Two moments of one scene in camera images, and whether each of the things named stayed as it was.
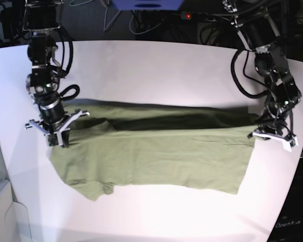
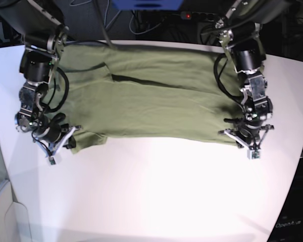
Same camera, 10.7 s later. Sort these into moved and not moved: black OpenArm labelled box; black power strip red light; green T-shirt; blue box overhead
Moved: green T-shirt
Not moved: black OpenArm labelled box; blue box overhead; black power strip red light
